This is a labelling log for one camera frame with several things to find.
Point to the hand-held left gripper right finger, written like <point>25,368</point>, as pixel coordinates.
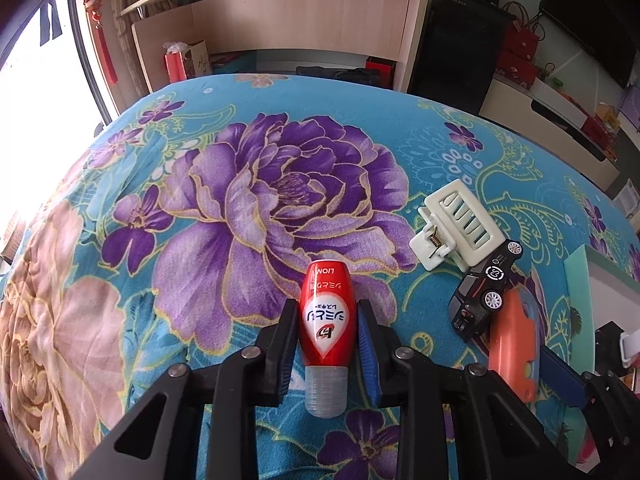
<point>367,355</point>

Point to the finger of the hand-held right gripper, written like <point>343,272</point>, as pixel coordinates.
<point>562,377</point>

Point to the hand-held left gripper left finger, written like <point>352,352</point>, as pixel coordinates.
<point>287,342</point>

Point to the red bottle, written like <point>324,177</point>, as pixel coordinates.
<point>327,315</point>

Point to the orange blue folding case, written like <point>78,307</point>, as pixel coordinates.
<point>515,345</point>

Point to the white tray with green rim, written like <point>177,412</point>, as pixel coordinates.
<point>580,285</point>

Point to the black toy car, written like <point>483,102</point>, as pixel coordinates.
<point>480,292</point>

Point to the floral blanket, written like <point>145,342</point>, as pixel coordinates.
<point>150,310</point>

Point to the white hair claw clip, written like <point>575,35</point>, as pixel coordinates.
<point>457,227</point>

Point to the beige television cabinet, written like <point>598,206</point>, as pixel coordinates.
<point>540,120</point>

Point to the small red box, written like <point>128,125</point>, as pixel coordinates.
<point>380,67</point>

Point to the red box with white flower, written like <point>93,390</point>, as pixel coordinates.
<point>175,65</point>

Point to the black speaker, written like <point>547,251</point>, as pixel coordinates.
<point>457,50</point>

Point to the wooden shelf unit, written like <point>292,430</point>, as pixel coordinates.
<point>300,15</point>

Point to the red gift bags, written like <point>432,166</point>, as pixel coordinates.
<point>520,45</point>

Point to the black television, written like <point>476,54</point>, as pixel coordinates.
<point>595,15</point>

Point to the red knot hanging ornament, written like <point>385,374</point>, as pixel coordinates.
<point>100,10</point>

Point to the hanging dark clothes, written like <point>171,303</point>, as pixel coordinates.
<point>51,22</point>

